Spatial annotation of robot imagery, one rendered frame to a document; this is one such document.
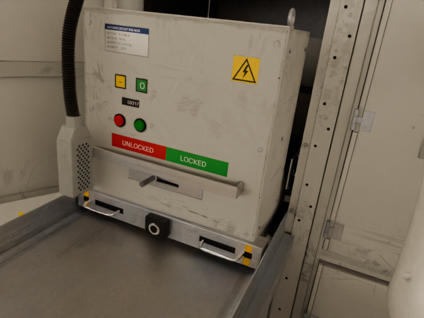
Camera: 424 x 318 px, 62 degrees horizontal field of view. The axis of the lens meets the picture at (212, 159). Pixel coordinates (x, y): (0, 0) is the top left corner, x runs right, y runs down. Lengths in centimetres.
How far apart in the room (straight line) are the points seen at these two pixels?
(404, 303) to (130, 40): 71
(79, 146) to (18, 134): 30
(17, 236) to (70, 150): 25
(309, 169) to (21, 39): 84
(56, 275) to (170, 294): 25
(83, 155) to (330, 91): 62
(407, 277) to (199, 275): 46
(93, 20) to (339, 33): 57
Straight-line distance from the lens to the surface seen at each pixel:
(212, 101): 76
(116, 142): 92
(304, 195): 99
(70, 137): 87
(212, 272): 86
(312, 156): 95
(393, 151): 91
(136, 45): 84
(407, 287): 53
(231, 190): 75
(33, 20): 111
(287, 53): 72
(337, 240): 101
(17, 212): 170
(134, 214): 95
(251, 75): 72
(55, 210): 103
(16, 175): 119
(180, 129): 81
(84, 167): 92
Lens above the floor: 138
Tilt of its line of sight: 21 degrees down
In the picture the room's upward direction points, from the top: 6 degrees clockwise
